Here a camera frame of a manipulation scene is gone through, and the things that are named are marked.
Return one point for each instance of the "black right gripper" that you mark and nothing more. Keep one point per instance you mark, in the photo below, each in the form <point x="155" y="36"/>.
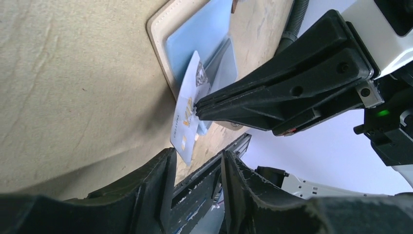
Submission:
<point x="321" y="67"/>

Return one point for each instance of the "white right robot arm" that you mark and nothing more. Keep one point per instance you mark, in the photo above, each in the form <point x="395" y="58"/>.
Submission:
<point x="385" y="28"/>

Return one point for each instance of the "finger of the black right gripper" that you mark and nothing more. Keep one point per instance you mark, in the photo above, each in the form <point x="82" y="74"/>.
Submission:
<point x="284" y="108"/>

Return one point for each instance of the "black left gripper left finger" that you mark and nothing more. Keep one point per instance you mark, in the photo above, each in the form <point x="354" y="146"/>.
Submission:
<point x="138" y="203"/>

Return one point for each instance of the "brown open card holder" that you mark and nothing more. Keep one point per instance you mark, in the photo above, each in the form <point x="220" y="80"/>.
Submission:
<point x="234" y="5"/>

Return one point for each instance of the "cream card holder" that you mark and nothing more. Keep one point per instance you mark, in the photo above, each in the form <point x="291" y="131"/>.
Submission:
<point x="181" y="27"/>

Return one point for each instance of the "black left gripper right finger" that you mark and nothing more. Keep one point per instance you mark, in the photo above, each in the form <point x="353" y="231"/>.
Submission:
<point x="254" y="205"/>

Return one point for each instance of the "printed card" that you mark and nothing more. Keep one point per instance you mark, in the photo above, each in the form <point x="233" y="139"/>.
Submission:
<point x="195" y="85"/>

